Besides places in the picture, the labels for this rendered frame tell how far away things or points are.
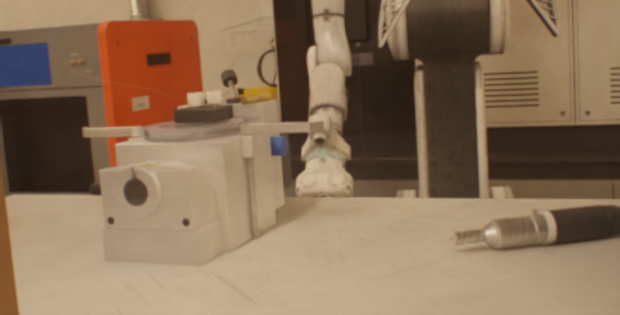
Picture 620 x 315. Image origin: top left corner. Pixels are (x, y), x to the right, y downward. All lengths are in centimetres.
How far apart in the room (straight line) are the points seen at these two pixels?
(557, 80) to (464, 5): 75
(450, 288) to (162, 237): 23
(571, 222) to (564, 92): 147
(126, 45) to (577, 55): 109
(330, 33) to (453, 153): 34
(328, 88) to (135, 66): 54
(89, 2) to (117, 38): 213
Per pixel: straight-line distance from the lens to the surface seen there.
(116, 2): 386
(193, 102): 72
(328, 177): 141
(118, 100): 181
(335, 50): 157
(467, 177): 148
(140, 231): 64
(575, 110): 209
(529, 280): 55
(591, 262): 59
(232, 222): 65
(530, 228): 61
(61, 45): 187
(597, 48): 208
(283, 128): 66
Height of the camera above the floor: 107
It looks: 7 degrees down
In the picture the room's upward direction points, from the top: 4 degrees counter-clockwise
